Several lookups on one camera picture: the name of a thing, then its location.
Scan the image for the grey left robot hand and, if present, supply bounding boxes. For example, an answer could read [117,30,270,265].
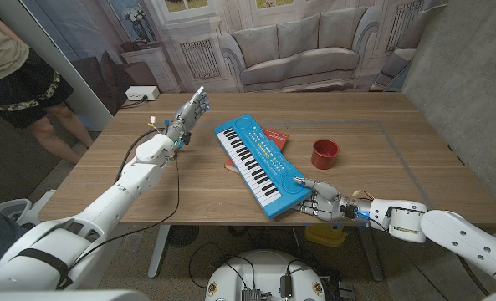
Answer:
[164,86,211,145]

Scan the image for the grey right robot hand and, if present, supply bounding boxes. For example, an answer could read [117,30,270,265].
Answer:
[293,176,374,222]

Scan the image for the blue toy piano keyboard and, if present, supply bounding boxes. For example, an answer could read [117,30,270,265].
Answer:
[213,114,314,220]

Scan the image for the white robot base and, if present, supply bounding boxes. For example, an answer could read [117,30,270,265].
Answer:
[205,249,327,301]

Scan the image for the red cup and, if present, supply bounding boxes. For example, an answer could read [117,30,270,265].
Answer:
[310,138,340,171]

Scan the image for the red notebook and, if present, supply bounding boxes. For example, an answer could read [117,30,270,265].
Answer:
[224,127,289,175]

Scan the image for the yellow plastic object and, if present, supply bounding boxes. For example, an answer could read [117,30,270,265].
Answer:
[304,224,348,247]

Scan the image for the white power strip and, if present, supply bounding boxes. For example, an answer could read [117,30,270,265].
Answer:
[125,85,161,102]

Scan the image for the grey table leg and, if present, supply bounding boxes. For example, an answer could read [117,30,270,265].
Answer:
[357,225,385,283]

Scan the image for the small black box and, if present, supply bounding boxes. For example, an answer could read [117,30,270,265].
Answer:
[279,274,294,298]

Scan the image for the black round fan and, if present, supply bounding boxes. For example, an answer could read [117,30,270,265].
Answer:
[166,224,200,247]

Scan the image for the finned metal box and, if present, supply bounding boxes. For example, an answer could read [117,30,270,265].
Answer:
[241,287,263,301]

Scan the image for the printed living room backdrop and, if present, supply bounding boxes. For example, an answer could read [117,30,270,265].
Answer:
[21,0,449,116]

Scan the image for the white table leg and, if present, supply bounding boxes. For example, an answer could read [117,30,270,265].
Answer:
[146,224,171,279]

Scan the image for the white floor stand base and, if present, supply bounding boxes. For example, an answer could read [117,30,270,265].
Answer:
[0,188,59,229]

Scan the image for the person in beige shirt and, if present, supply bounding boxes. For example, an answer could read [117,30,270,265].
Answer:
[0,3,94,165]

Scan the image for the white robot chest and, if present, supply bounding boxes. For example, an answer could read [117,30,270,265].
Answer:
[0,288,151,301]

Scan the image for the right wrist coloured wires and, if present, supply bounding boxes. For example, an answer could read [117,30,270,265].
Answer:
[351,189,375,202]

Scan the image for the left wrist white connector wires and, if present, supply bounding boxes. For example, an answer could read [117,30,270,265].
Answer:
[146,115,167,135]

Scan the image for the black power strip cable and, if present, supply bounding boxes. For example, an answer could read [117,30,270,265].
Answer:
[119,95,150,110]

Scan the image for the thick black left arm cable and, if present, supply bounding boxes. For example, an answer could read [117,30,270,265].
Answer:
[113,127,167,185]

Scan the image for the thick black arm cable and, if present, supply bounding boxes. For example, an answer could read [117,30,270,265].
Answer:
[113,127,167,185]
[455,253,492,297]

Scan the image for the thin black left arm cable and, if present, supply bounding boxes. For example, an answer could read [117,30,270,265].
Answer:
[69,150,181,268]

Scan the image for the short black cable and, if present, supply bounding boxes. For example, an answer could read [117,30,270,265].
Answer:
[286,258,315,277]

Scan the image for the long looped black cable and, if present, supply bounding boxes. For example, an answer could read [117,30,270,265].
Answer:
[187,242,258,290]

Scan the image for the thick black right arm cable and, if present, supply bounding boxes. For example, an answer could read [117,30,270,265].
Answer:
[455,253,492,297]

